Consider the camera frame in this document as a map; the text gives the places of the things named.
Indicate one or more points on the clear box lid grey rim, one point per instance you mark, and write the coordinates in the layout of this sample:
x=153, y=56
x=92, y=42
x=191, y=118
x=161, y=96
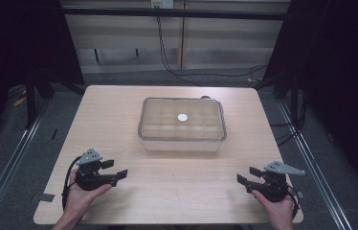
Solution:
x=164, y=121

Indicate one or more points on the person's left hand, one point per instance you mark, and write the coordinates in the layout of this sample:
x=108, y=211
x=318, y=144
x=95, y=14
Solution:
x=79, y=201

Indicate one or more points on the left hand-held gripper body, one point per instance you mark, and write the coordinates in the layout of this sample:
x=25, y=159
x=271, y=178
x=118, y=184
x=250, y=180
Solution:
x=88, y=179

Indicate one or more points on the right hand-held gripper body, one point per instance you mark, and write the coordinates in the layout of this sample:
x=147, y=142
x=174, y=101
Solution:
x=274, y=188

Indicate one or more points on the black stand leg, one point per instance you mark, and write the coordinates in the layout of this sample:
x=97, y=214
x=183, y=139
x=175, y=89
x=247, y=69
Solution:
x=31, y=102
x=294, y=99

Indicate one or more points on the black curtain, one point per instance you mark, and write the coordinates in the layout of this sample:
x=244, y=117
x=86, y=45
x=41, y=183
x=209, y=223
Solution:
x=336, y=80
x=17, y=48

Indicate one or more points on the yellow tape piece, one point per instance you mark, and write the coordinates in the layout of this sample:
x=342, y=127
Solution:
x=19, y=101

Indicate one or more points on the clear plastic storage box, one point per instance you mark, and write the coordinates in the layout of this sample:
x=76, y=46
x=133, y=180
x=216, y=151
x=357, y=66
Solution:
x=180, y=145

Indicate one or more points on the metal floor rail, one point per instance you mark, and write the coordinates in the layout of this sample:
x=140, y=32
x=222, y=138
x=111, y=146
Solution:
x=6, y=172
x=314, y=163

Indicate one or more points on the grey tape piece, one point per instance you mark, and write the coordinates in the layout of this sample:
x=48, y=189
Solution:
x=46, y=197

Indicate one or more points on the person's right hand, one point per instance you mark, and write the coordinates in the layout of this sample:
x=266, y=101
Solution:
x=280, y=211

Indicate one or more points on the white wall socket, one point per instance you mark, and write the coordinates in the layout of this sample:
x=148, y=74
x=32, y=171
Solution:
x=162, y=3

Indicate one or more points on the white round lid valve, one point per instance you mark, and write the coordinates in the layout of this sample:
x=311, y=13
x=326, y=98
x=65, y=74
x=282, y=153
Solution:
x=182, y=117

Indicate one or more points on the black tape strip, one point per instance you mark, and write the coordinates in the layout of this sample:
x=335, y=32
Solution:
x=54, y=134

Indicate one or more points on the black horizontal metal bar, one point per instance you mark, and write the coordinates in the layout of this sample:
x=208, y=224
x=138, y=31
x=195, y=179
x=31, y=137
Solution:
x=167, y=13

